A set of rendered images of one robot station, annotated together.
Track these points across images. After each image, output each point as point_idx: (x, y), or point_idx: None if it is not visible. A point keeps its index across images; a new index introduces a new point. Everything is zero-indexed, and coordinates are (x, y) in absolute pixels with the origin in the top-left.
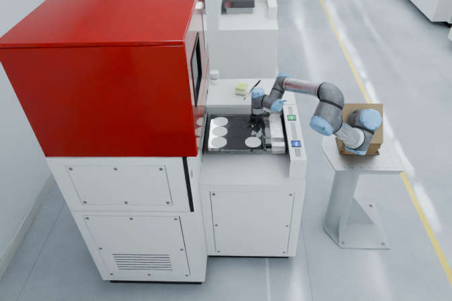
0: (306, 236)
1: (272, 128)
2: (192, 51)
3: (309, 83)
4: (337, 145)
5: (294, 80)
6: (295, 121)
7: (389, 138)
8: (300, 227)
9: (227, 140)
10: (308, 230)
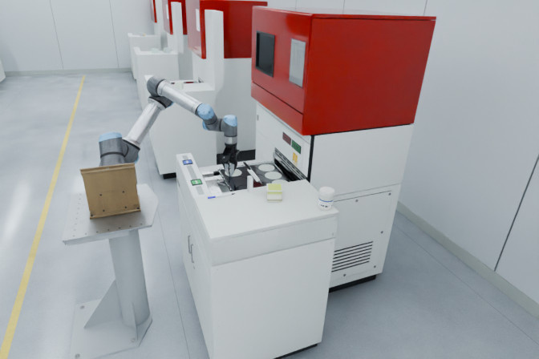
0: (172, 293)
1: (218, 191)
2: (260, 28)
3: (177, 88)
4: (139, 200)
5: (191, 96)
6: (191, 179)
7: (66, 223)
8: (179, 301)
9: (259, 169)
10: (170, 301)
